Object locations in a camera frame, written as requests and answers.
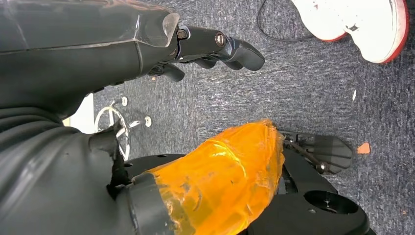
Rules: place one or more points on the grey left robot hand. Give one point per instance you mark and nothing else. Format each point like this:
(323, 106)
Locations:
(64, 48)

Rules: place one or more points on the white furniture panel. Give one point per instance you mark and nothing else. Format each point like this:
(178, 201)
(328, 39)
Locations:
(82, 116)

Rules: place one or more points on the chrome chair base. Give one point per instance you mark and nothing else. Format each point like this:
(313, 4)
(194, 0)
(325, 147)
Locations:
(147, 121)

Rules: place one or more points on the white red-soled shoe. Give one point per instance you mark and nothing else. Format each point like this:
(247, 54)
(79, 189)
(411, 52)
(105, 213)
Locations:
(321, 19)
(376, 29)

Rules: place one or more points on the black ribbed foot plate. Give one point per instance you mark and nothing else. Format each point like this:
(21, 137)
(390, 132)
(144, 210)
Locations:
(330, 152)

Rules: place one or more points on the white paper scrap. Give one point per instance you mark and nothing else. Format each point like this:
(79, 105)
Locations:
(354, 95)

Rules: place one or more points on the orange paper scrap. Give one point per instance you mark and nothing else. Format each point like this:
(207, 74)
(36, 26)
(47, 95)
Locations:
(363, 148)

